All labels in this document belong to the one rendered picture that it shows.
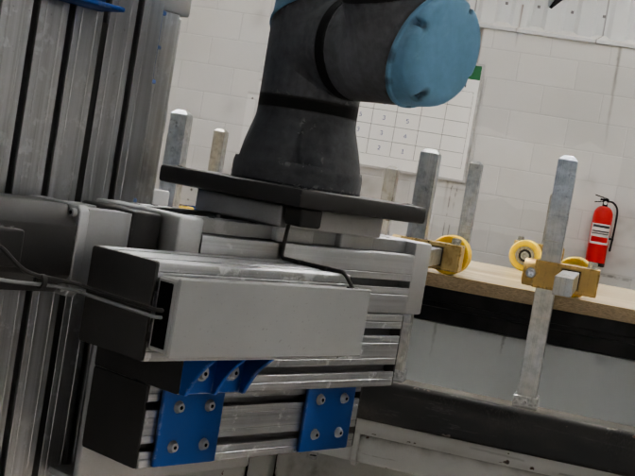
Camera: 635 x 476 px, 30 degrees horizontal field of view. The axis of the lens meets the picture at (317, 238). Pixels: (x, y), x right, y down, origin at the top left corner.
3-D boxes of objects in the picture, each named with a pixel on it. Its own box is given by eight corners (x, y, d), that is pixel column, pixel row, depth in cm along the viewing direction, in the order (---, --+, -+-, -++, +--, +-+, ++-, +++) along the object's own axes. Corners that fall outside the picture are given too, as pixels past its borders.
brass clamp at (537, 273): (595, 298, 210) (600, 270, 210) (520, 284, 214) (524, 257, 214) (595, 297, 216) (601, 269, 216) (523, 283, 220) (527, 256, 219)
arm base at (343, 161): (300, 187, 127) (315, 95, 126) (203, 170, 136) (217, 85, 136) (386, 200, 138) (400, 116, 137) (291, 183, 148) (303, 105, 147)
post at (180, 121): (148, 351, 233) (187, 110, 231) (132, 348, 234) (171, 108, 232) (156, 349, 237) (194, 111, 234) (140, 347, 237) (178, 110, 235)
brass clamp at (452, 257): (456, 273, 217) (461, 246, 216) (386, 260, 220) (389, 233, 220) (461, 272, 223) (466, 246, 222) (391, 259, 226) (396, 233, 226)
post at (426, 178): (395, 403, 221) (439, 149, 218) (377, 399, 222) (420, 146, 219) (399, 401, 224) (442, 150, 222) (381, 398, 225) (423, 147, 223)
